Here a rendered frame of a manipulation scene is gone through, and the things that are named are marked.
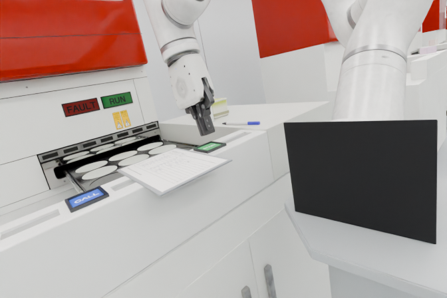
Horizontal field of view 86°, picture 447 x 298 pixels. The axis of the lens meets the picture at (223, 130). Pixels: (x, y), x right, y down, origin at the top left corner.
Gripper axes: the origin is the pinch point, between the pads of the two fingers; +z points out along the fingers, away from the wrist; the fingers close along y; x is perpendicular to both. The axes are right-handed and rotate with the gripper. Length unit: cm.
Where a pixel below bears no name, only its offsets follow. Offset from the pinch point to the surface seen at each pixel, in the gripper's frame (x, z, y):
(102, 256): -27.0, 13.7, 1.9
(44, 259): -33.2, 9.8, 2.8
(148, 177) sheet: -16.3, 5.5, 1.6
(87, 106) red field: -11, -20, -55
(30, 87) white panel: -25, -29, -53
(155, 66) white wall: 94, -74, -196
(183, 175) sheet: -12.5, 6.7, 7.4
